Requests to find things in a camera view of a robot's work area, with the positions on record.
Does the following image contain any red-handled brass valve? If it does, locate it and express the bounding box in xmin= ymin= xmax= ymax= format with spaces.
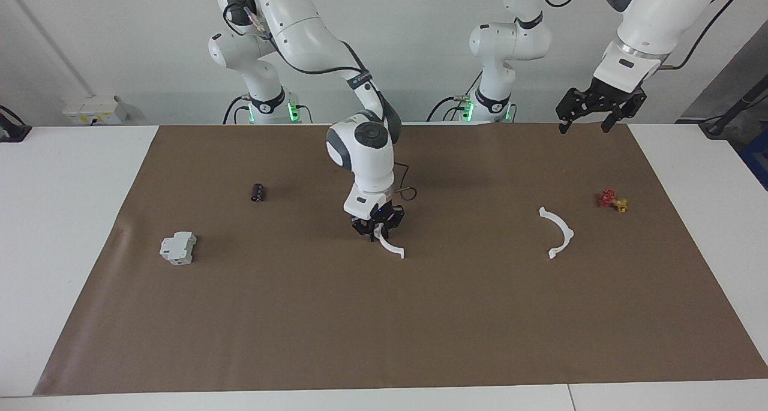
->
xmin=598 ymin=189 xmax=629 ymax=213

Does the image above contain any black tripod stand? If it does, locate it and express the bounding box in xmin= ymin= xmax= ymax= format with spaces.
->
xmin=699 ymin=90 xmax=768 ymax=139

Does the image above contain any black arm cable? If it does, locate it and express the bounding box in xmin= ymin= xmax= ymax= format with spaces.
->
xmin=223 ymin=3 xmax=418 ymax=203
xmin=539 ymin=0 xmax=740 ymax=71

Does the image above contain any white circuit breaker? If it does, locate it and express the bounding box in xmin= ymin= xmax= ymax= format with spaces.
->
xmin=159 ymin=231 xmax=197 ymax=266

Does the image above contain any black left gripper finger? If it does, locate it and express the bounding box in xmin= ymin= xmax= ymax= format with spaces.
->
xmin=601 ymin=104 xmax=631 ymax=134
xmin=556 ymin=99 xmax=580 ymax=135

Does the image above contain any white half pipe clamp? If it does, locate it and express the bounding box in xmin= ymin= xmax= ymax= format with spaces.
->
xmin=373 ymin=225 xmax=406 ymax=260
xmin=538 ymin=206 xmax=575 ymax=260

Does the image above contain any dark grey panel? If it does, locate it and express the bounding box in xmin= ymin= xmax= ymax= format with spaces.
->
xmin=678 ymin=21 xmax=768 ymax=124

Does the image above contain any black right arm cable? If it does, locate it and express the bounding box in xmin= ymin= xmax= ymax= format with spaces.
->
xmin=223 ymin=3 xmax=418 ymax=203

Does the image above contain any black base cable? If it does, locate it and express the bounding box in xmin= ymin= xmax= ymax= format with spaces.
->
xmin=222 ymin=95 xmax=251 ymax=125
xmin=427 ymin=93 xmax=475 ymax=122

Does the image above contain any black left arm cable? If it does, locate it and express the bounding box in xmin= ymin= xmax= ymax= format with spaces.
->
xmin=539 ymin=0 xmax=740 ymax=71

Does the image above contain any brown paper table mat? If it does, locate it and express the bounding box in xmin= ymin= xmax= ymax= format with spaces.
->
xmin=33 ymin=123 xmax=768 ymax=395

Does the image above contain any blue crate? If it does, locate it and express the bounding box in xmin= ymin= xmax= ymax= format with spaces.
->
xmin=738 ymin=129 xmax=768 ymax=190

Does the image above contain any black table clamp stand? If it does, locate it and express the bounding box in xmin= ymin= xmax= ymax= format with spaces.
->
xmin=0 ymin=105 xmax=32 ymax=143

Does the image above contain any white wall power box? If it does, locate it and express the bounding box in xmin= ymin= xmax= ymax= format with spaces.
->
xmin=62 ymin=95 xmax=130 ymax=125

